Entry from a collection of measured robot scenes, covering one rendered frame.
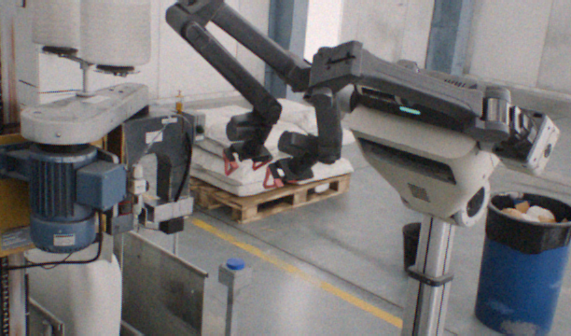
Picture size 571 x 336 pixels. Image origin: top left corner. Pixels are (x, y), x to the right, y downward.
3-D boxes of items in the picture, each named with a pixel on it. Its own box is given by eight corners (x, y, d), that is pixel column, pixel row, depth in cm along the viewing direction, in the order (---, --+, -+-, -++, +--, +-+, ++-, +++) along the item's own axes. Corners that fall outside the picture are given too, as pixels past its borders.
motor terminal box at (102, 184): (127, 208, 177) (127, 163, 174) (103, 222, 168) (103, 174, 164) (97, 202, 179) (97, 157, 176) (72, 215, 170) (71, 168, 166)
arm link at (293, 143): (339, 161, 181) (341, 131, 184) (301, 148, 175) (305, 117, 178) (311, 172, 191) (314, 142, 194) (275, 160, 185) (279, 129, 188)
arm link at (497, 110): (522, 136, 158) (522, 114, 160) (507, 118, 150) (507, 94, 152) (480, 142, 163) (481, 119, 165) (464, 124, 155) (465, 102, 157)
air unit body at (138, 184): (148, 217, 205) (149, 165, 201) (133, 221, 202) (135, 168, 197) (139, 213, 208) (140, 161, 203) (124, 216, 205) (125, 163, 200)
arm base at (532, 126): (513, 107, 169) (493, 154, 168) (501, 93, 163) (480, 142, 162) (549, 116, 163) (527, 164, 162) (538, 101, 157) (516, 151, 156)
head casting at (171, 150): (190, 198, 223) (195, 105, 214) (121, 215, 205) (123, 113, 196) (134, 172, 242) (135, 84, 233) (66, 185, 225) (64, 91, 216)
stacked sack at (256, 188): (283, 189, 520) (284, 174, 516) (237, 201, 489) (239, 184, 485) (222, 165, 562) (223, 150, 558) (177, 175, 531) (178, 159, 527)
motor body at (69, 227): (108, 247, 180) (109, 151, 172) (50, 263, 169) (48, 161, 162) (76, 228, 190) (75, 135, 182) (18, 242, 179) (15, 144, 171)
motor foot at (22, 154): (63, 182, 179) (63, 147, 176) (17, 190, 171) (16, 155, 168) (45, 172, 185) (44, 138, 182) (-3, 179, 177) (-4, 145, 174)
